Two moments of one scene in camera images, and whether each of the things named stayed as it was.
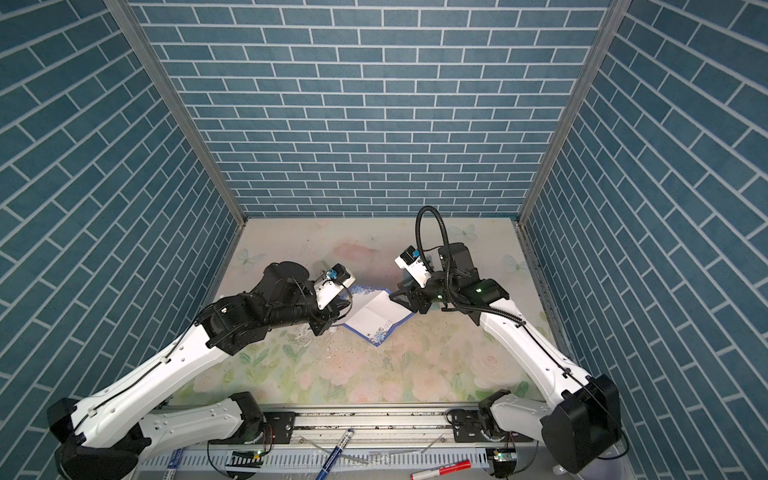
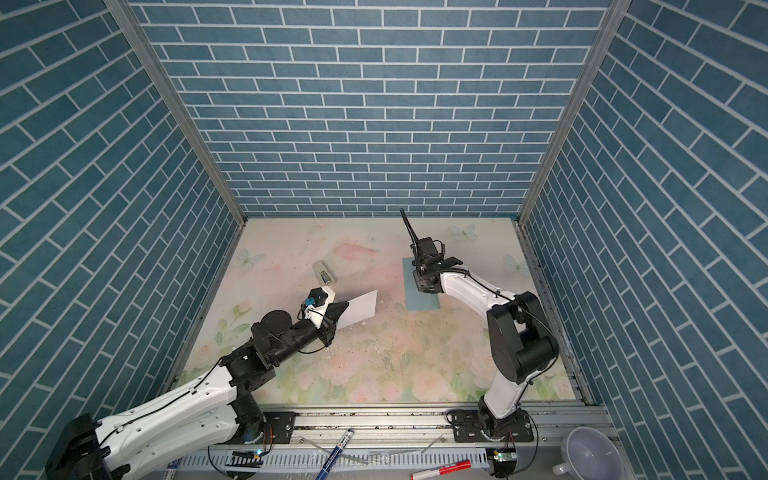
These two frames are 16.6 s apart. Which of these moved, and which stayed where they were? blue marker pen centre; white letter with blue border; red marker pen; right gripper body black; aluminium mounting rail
Moved: white letter with blue border; right gripper body black
Stayed: blue marker pen centre; aluminium mounting rail; red marker pen
